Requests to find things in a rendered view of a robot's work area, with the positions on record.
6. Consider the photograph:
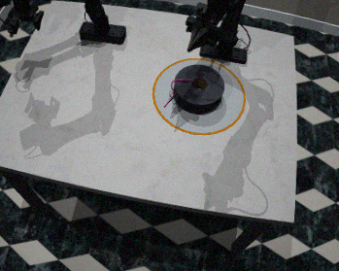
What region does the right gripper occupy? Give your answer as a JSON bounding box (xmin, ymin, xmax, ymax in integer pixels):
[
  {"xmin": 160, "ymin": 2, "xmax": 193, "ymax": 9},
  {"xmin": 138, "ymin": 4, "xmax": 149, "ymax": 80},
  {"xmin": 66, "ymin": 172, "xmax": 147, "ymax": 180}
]
[{"xmin": 6, "ymin": 0, "xmax": 44, "ymax": 31}]

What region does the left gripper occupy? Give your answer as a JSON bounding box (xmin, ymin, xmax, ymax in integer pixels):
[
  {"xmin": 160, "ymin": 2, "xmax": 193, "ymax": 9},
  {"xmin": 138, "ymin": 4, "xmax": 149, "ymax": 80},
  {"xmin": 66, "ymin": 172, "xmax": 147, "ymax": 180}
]
[{"xmin": 186, "ymin": 2, "xmax": 220, "ymax": 52}]

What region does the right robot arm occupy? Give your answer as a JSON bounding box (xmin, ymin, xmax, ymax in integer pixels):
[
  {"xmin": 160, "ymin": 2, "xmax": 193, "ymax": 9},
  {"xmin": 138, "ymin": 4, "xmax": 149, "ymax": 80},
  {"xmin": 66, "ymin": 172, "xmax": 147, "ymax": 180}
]
[{"xmin": 0, "ymin": 0, "xmax": 126, "ymax": 39}]

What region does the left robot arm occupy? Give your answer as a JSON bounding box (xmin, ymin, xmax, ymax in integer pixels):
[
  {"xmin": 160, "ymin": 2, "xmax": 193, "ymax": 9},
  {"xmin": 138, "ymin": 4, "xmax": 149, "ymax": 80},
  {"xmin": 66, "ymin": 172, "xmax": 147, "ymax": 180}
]
[{"xmin": 195, "ymin": 0, "xmax": 247, "ymax": 63}]

